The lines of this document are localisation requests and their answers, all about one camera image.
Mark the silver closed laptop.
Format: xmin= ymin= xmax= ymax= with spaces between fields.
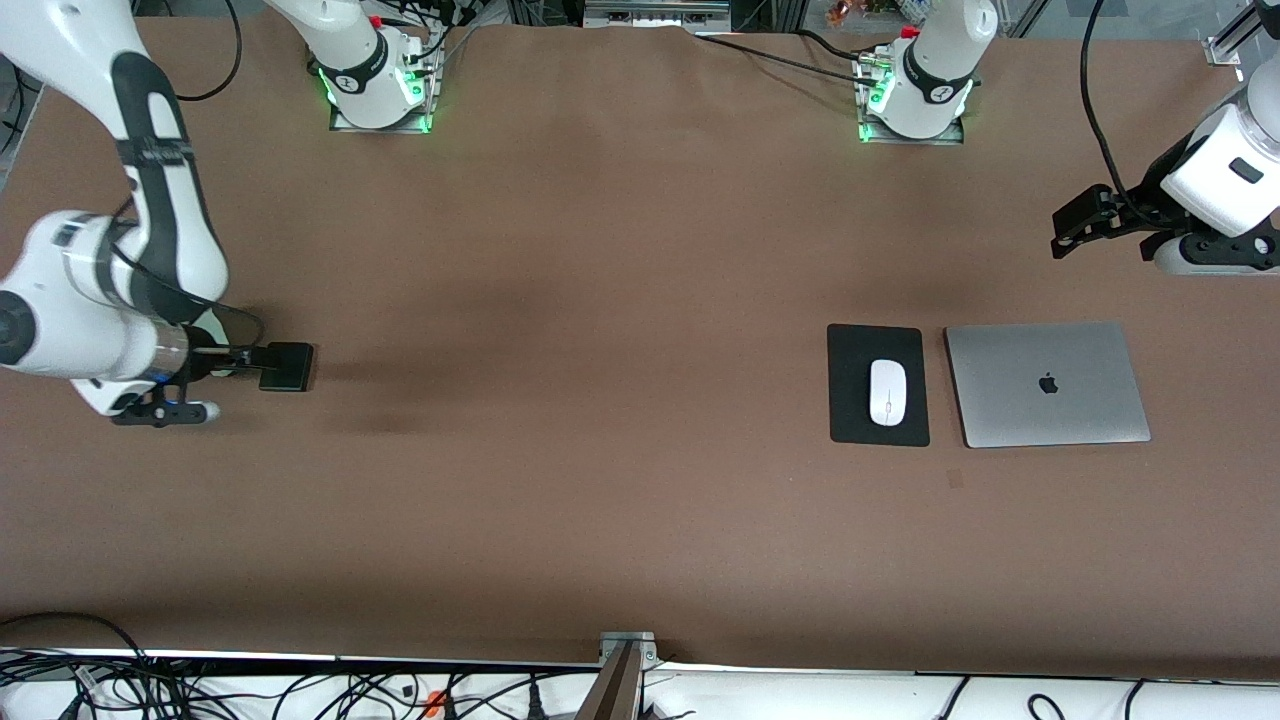
xmin=944 ymin=321 xmax=1153 ymax=450

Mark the aluminium frame profile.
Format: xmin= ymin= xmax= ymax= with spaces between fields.
xmin=1204 ymin=8 xmax=1280 ymax=68

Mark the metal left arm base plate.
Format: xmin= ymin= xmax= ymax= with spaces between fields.
xmin=852 ymin=50 xmax=967 ymax=146

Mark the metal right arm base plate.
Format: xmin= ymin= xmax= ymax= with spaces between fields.
xmin=327 ymin=40 xmax=443 ymax=134

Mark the white computer mouse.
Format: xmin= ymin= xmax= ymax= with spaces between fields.
xmin=868 ymin=359 xmax=909 ymax=427

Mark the black cable to arm base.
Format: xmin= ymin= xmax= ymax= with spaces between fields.
xmin=690 ymin=28 xmax=883 ymax=93

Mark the black mouse pad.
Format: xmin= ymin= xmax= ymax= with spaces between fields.
xmin=826 ymin=323 xmax=932 ymax=448

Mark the black looping cable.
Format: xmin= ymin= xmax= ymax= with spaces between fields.
xmin=174 ymin=0 xmax=243 ymax=102

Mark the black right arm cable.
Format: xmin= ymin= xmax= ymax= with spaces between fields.
xmin=105 ymin=195 xmax=267 ymax=353

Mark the black square phone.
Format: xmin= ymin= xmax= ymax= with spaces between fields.
xmin=258 ymin=342 xmax=316 ymax=393

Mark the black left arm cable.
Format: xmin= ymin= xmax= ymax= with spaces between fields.
xmin=1078 ymin=0 xmax=1151 ymax=216

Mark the black arc cable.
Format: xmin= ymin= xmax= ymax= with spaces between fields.
xmin=0 ymin=611 xmax=153 ymax=663

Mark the grey control box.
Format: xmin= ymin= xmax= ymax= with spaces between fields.
xmin=583 ymin=0 xmax=733 ymax=31

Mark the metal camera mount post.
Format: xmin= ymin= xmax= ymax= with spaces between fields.
xmin=575 ymin=631 xmax=661 ymax=720

